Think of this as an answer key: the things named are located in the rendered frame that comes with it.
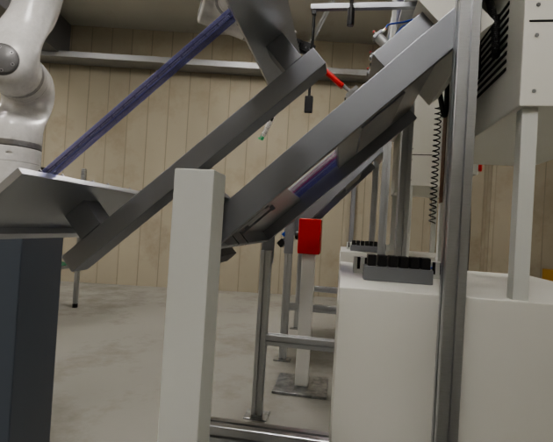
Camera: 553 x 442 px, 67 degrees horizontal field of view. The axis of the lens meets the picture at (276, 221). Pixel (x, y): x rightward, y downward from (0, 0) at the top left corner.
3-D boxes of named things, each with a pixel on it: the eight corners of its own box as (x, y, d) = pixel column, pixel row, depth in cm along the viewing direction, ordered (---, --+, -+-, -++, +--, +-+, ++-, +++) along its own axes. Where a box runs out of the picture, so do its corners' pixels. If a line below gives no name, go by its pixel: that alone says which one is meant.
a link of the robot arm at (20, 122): (-27, 141, 93) (-19, 35, 94) (5, 153, 111) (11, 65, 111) (32, 146, 96) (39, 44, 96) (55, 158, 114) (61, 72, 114)
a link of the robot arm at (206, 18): (254, -1, 111) (244, 20, 119) (207, -21, 106) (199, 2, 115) (250, 26, 109) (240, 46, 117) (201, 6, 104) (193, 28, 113)
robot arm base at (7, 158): (-63, 222, 91) (-58, 138, 91) (-5, 223, 110) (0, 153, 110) (24, 227, 91) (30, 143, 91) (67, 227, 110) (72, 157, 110)
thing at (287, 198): (211, 237, 92) (202, 226, 93) (264, 234, 158) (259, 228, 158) (276, 182, 90) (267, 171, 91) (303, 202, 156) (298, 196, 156)
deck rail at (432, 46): (211, 250, 90) (194, 228, 91) (214, 250, 92) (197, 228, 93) (478, 26, 83) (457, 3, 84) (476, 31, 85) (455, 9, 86)
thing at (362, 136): (348, 136, 88) (333, 118, 89) (345, 176, 153) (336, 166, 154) (475, 30, 85) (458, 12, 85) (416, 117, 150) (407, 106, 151)
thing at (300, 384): (271, 393, 183) (282, 217, 184) (279, 374, 207) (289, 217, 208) (326, 400, 179) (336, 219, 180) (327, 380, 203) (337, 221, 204)
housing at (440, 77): (463, 47, 85) (417, -2, 87) (419, 114, 134) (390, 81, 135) (495, 21, 84) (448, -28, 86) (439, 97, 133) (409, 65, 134)
